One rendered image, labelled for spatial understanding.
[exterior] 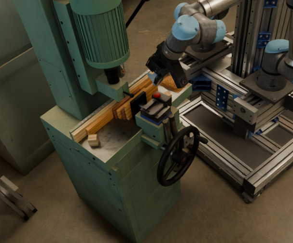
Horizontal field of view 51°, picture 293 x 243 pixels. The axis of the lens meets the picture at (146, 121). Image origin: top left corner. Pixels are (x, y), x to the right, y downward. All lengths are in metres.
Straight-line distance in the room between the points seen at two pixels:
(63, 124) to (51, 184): 0.90
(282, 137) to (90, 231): 1.43
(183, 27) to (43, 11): 0.54
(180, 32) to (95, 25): 0.30
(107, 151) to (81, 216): 0.99
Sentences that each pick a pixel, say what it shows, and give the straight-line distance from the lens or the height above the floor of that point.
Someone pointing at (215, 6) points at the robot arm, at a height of 1.35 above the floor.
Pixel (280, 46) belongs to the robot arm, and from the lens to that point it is 1.57.
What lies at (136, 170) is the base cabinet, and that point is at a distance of 1.47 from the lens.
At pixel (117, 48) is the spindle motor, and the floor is 1.27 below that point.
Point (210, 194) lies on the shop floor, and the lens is 2.18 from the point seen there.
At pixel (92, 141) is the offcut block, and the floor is 0.93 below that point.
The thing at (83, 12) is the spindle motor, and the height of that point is 1.42.
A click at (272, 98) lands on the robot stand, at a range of 1.63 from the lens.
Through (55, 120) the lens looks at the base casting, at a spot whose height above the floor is 0.80.
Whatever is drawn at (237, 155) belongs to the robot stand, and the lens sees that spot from 2.13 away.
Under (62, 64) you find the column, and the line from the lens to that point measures 1.36.
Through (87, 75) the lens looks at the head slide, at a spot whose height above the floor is 1.11.
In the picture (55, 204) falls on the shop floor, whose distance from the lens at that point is 2.31.
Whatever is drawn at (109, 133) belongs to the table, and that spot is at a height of 0.90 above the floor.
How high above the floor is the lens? 1.87
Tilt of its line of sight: 45 degrees down
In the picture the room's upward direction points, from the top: 8 degrees counter-clockwise
